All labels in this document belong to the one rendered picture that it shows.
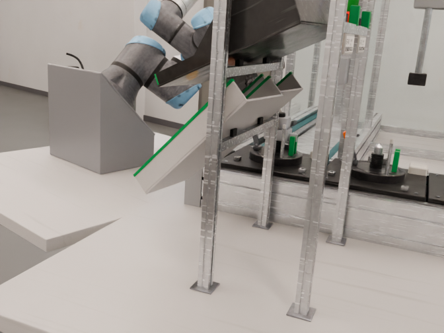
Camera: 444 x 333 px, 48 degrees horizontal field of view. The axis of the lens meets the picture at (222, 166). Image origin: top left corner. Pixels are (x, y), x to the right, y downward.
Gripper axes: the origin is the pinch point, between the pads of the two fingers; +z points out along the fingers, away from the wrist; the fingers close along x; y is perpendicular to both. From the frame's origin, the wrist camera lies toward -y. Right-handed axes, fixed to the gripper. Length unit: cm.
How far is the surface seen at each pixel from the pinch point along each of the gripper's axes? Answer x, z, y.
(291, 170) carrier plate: 8.1, 11.6, 2.1
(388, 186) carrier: 8.4, 26.4, -15.4
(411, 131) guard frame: -132, 34, -11
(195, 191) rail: 16.9, 3.2, 22.9
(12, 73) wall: -601, -380, 573
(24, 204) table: 38, -16, 53
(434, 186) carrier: 1.6, 32.8, -23.0
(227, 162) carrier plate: 11.2, 1.5, 14.0
